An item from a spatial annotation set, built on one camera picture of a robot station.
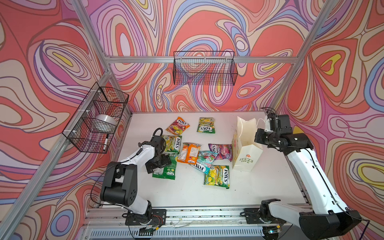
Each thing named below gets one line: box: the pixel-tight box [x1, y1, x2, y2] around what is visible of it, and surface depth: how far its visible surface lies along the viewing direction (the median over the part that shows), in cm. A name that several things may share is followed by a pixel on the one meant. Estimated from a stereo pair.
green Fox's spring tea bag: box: [203, 164, 231, 189], surface depth 86 cm
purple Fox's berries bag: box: [208, 143, 233, 162], surface depth 95 cm
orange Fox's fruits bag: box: [177, 142, 202, 165], surface depth 94 cm
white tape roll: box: [91, 114, 116, 133], surface depth 73 cm
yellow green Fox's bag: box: [162, 135, 183, 154], surface depth 100 cm
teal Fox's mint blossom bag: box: [189, 151, 218, 175], surface depth 90 cm
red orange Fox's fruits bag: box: [165, 116, 191, 136], surface depth 110 cm
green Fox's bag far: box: [196, 117, 216, 134], surface depth 110 cm
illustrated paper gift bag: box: [231, 116, 264, 172], surface depth 81 cm
